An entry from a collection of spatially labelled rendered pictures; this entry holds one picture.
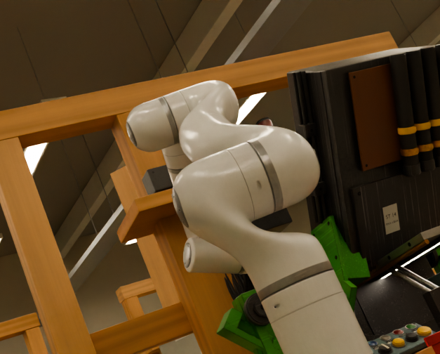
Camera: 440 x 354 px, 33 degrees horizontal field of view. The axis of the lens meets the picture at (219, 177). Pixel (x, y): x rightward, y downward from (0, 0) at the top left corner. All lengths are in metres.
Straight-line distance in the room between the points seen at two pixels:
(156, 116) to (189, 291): 0.73
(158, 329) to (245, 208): 1.04
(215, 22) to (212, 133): 6.02
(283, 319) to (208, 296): 1.00
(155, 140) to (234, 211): 0.42
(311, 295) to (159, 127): 0.54
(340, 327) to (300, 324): 0.06
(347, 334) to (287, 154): 0.28
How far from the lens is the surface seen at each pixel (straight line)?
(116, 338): 2.07
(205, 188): 1.09
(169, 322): 2.12
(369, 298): 2.03
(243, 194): 1.10
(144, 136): 1.46
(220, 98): 1.44
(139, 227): 2.11
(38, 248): 2.02
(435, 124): 1.92
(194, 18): 7.57
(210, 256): 1.78
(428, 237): 1.75
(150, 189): 2.10
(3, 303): 12.19
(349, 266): 1.84
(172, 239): 2.10
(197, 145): 1.28
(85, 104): 2.23
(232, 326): 1.70
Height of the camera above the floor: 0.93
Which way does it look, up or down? 17 degrees up
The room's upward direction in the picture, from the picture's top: 24 degrees counter-clockwise
